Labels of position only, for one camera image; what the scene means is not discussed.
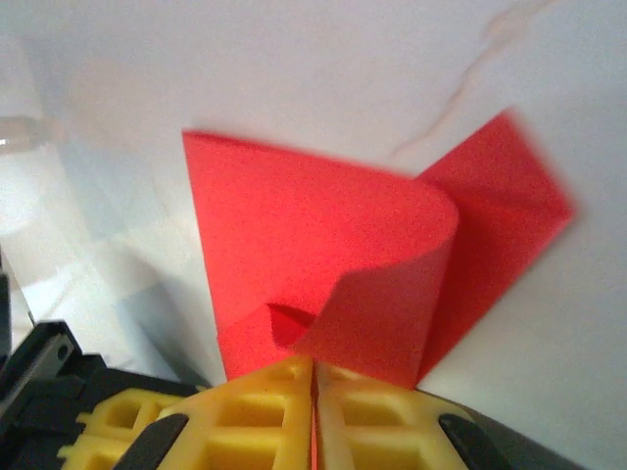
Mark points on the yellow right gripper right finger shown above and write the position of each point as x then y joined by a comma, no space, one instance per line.
392,431

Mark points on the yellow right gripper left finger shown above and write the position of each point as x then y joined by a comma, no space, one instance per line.
245,426

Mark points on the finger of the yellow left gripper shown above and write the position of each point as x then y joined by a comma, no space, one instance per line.
103,431

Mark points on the red cloth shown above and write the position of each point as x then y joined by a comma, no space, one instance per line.
318,220

